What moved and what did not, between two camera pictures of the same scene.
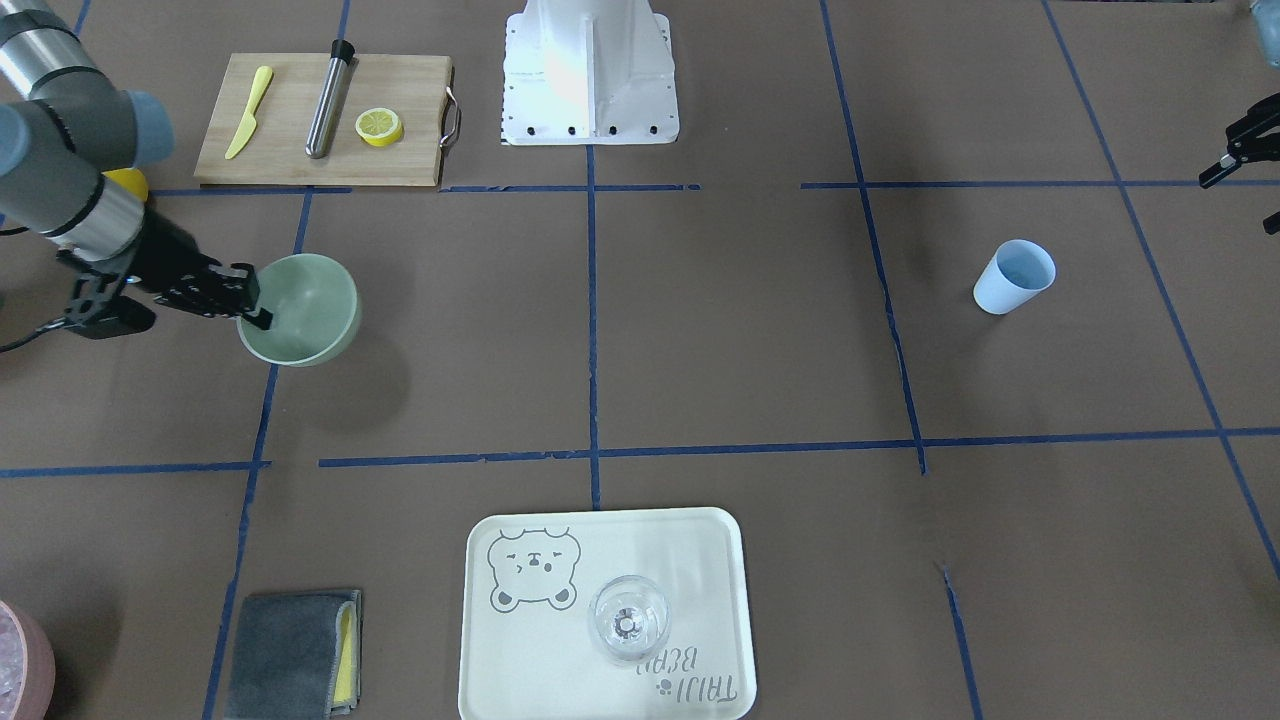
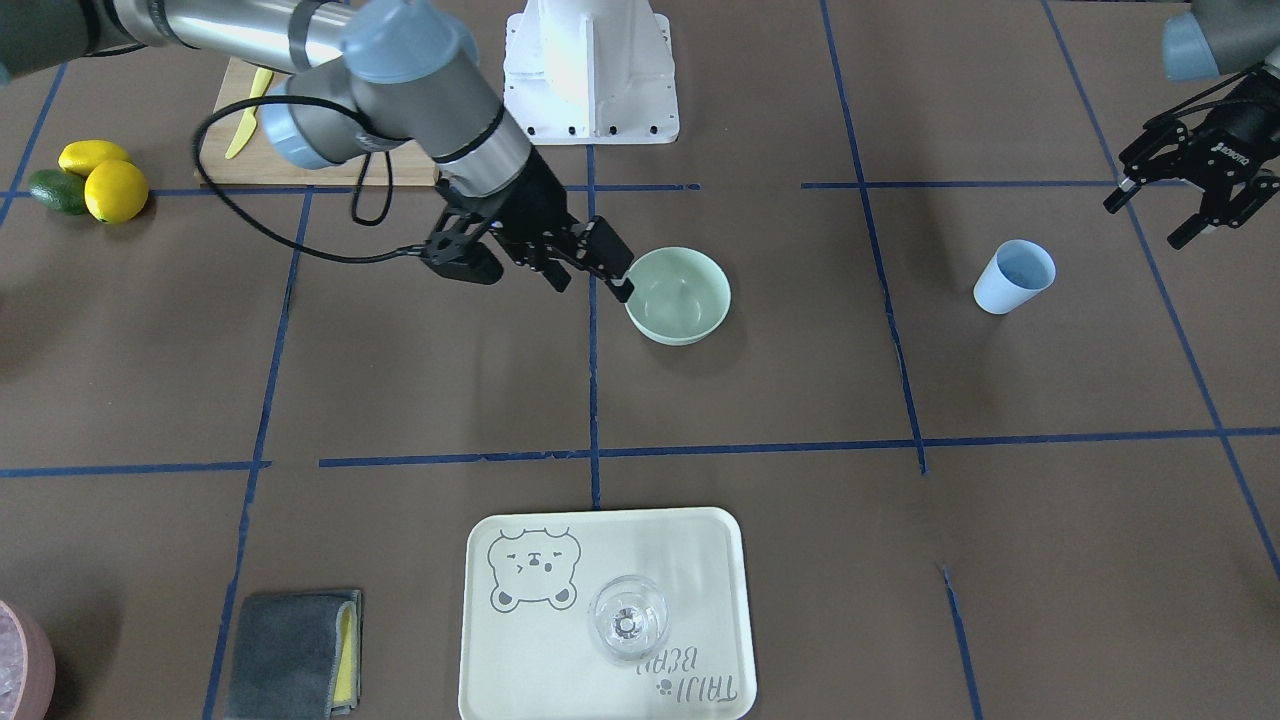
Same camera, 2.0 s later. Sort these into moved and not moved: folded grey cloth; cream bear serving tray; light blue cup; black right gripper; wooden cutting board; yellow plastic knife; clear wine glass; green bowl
Moved: black right gripper; green bowl
Not moved: cream bear serving tray; clear wine glass; folded grey cloth; yellow plastic knife; light blue cup; wooden cutting board
